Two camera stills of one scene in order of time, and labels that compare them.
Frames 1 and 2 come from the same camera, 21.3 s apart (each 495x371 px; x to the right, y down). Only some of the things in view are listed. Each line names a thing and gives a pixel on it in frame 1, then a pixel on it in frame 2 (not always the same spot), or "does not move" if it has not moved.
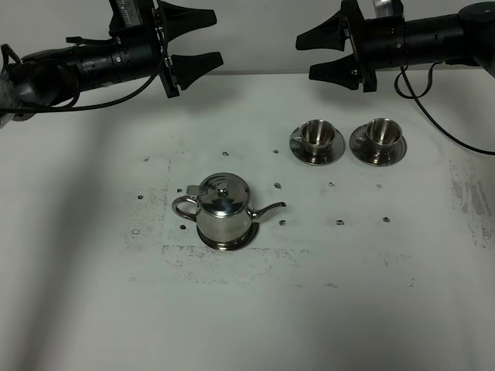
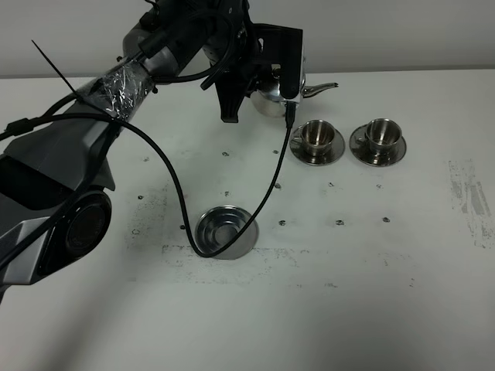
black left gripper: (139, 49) → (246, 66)
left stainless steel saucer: (299, 152) does not move
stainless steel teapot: (219, 204) → (267, 99)
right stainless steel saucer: (360, 148) does not move
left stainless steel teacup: (317, 136) does not move
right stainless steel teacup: (383, 135) does not move
